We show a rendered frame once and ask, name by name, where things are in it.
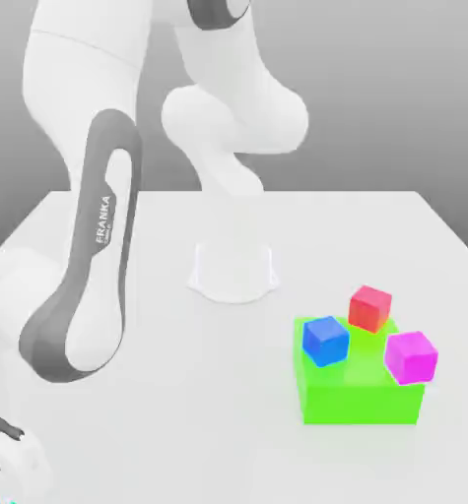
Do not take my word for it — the small magenta cube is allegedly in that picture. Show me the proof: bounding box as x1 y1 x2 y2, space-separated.
383 330 439 387

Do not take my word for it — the large green box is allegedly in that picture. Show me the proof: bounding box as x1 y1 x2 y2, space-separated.
294 314 427 426

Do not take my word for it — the small red cube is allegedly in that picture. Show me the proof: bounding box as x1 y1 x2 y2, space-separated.
348 284 393 335

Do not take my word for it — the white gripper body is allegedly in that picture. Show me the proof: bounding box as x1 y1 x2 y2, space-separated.
0 429 56 504

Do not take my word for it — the small blue cube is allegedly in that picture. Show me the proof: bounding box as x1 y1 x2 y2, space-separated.
301 315 352 369

